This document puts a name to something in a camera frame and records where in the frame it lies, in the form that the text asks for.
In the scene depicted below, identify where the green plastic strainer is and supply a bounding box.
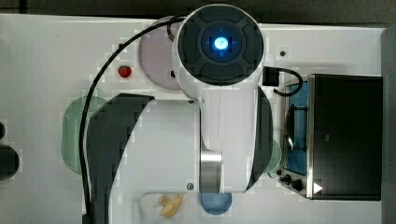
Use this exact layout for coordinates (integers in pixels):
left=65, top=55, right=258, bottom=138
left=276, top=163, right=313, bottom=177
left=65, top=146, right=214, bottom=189
left=61, top=95, right=108, bottom=175

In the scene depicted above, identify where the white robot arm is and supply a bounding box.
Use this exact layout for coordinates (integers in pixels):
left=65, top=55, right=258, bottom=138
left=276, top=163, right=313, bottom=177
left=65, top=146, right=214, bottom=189
left=86, top=4, right=273, bottom=224

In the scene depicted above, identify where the lilac round plate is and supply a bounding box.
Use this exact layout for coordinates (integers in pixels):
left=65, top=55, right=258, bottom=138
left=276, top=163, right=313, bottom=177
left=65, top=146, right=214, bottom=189
left=138, top=26, right=180, bottom=91

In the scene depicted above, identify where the red toy strawberry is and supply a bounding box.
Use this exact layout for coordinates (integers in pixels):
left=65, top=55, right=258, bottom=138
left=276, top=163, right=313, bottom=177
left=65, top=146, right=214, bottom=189
left=118, top=65, right=132, bottom=78

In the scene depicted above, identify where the blue plastic cup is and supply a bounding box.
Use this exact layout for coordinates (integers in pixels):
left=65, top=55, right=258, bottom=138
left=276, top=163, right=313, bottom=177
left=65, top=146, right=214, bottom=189
left=200, top=193, right=233, bottom=216

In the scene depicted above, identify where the peeled toy banana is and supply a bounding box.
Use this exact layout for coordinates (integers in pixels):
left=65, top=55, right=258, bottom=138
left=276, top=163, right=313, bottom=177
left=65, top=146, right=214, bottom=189
left=158, top=194, right=183, bottom=217

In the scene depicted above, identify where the black toaster oven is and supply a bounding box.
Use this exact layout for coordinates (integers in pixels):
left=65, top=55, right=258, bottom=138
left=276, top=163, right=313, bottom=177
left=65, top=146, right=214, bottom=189
left=276, top=74, right=383, bottom=201

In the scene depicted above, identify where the black round base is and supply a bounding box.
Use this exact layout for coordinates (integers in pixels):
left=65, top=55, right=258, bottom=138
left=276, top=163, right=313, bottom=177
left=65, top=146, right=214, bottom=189
left=0, top=146, right=20, bottom=180

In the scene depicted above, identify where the black round weight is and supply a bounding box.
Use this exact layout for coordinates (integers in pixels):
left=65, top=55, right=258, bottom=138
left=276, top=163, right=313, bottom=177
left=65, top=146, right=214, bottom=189
left=0, top=122, right=6, bottom=139

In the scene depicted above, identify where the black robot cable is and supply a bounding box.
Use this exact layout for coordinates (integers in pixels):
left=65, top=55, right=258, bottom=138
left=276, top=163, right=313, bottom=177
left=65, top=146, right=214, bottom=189
left=78, top=12, right=194, bottom=224

